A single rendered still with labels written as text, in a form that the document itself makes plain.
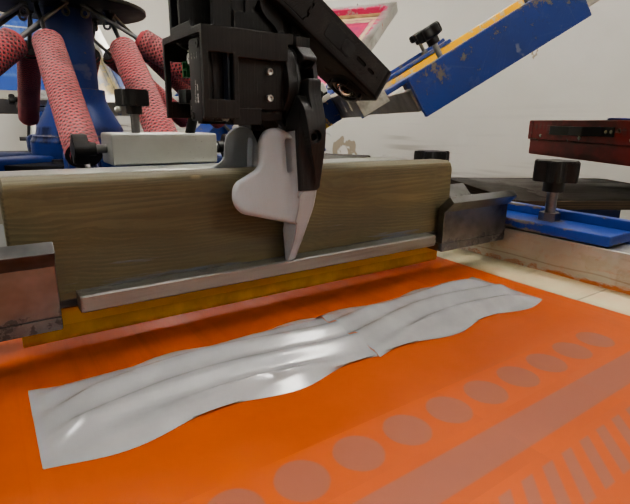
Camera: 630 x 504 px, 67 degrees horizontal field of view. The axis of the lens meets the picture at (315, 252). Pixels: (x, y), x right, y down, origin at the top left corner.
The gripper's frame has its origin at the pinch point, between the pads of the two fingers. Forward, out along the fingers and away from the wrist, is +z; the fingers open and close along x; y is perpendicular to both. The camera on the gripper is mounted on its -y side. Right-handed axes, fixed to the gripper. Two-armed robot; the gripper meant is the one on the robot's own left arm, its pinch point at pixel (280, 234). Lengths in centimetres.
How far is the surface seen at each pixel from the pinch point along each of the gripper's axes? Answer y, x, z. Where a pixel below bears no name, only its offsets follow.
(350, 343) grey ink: 1.1, 10.4, 4.7
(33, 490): 18.4, 12.6, 5.3
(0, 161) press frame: 16, -71, -1
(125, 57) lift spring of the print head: -5, -61, -19
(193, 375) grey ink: 10.7, 9.1, 4.5
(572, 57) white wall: -200, -89, -37
